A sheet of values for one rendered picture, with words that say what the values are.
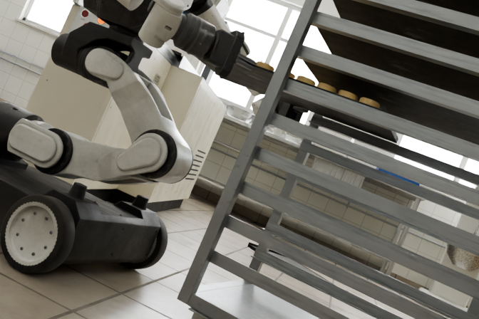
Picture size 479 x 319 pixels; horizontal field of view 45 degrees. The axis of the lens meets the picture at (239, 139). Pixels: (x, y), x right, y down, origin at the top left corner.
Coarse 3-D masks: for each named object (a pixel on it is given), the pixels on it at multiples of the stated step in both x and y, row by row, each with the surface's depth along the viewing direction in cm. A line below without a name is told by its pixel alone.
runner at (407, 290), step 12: (276, 228) 176; (288, 240) 172; (300, 240) 173; (312, 252) 169; (324, 252) 170; (336, 252) 169; (348, 264) 167; (360, 264) 166; (372, 276) 164; (384, 276) 163; (396, 288) 162; (408, 288) 161; (420, 300) 159; (432, 300) 158; (444, 312) 156; (456, 312) 155
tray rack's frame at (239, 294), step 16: (208, 288) 145; (224, 288) 153; (240, 288) 162; (256, 288) 172; (192, 304) 133; (208, 304) 132; (224, 304) 136; (240, 304) 144; (256, 304) 151; (272, 304) 160; (288, 304) 169
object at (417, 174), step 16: (288, 128) 137; (304, 128) 136; (320, 144) 134; (336, 144) 132; (352, 144) 131; (368, 160) 129; (384, 160) 128; (400, 160) 127; (416, 176) 125; (432, 176) 124; (448, 192) 122; (464, 192) 121
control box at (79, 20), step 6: (78, 12) 252; (90, 12) 251; (78, 18) 251; (84, 18) 251; (90, 18) 251; (96, 18) 251; (72, 24) 251; (78, 24) 251; (102, 24) 250; (72, 30) 251
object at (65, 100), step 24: (48, 72) 254; (72, 72) 253; (144, 72) 279; (48, 96) 253; (72, 96) 252; (96, 96) 251; (48, 120) 252; (72, 120) 251; (96, 120) 250; (120, 120) 275; (120, 144) 290; (96, 192) 294
